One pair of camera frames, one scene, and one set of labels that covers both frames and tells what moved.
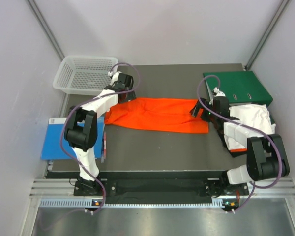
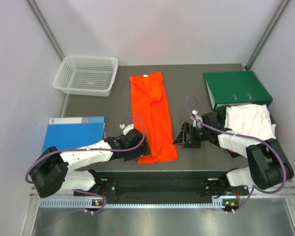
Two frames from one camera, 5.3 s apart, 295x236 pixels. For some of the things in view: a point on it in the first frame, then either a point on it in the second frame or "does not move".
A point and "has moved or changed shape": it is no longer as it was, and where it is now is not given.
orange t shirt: (168, 114) has moved or changed shape
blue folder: (51, 148) does not move
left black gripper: (131, 96) to (141, 151)
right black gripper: (194, 112) to (182, 138)
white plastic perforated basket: (84, 75) does not move
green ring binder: (239, 86) does not move
